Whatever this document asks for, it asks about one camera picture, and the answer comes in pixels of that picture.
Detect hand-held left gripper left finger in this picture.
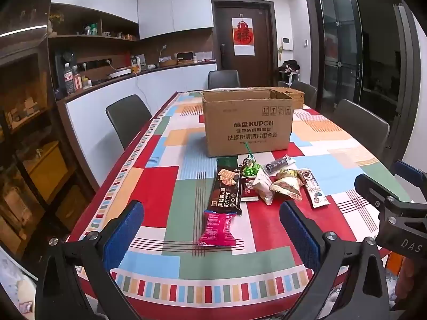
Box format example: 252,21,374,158
35,200,145,320

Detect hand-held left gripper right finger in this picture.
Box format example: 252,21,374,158
279,201,391,320

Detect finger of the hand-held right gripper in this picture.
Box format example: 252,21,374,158
354,173,401,214
394,160,427,192

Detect red heart print packet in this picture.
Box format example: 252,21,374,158
240,177,260,201

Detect silver snack packet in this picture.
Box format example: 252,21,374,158
263,155,297,175

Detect brown cardboard box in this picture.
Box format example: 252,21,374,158
201,87,295,158

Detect white blueberry print bar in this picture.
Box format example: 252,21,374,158
297,169,329,209

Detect yellow triangular snack packet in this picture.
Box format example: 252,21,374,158
270,177,303,201

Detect colourful patchwork tablecloth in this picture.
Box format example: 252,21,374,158
65,88,412,307

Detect white crumpled snack packet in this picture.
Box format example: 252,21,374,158
250,167,275,206

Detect small pale snack packet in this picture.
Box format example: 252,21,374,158
277,168,299,181

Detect grey dining chair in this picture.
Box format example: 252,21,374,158
332,99,391,167
207,70,241,90
106,94,152,150
278,81,317,109

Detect pink snack packet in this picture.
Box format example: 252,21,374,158
197,209,238,248

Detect dark brown cracker pack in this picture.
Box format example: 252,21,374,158
207,167,243,216

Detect green lollipop with turquoise stick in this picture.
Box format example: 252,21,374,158
244,143,260,172

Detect dark green snack packet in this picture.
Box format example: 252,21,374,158
216,158,246,174

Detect white printed cloth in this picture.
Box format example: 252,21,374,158
0,250,38,320

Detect white sideboard counter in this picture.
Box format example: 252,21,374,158
57,61,217,181

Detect black bag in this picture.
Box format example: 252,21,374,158
278,59,301,74

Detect dark glass sliding door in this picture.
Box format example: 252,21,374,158
305,0,421,164

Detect glass display cabinet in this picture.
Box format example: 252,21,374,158
0,0,97,264

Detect clear water bottle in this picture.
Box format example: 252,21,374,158
63,63,74,95

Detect dark wooden door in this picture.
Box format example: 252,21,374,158
212,0,276,90

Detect white power cable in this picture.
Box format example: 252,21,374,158
133,71,151,107

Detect wooden wall shelf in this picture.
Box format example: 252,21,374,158
48,3,139,74

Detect red and white wall calendar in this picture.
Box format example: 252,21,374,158
232,13,256,56

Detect white wall cabinets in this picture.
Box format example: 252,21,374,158
52,0,214,41

